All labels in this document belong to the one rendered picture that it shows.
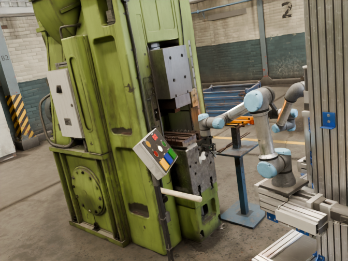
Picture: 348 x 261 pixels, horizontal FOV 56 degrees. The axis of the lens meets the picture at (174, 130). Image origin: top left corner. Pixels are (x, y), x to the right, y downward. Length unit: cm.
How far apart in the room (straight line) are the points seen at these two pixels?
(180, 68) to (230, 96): 391
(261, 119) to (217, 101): 481
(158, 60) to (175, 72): 18
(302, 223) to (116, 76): 175
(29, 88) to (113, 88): 585
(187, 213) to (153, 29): 164
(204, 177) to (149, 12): 149
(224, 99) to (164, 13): 399
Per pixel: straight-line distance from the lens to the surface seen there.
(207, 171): 302
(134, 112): 260
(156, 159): 221
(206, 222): 316
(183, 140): 280
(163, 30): 286
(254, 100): 191
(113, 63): 275
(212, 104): 680
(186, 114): 312
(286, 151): 212
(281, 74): 1058
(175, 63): 271
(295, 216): 207
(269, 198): 230
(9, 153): 769
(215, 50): 1149
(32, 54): 867
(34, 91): 860
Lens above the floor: 181
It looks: 15 degrees down
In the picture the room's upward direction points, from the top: 10 degrees counter-clockwise
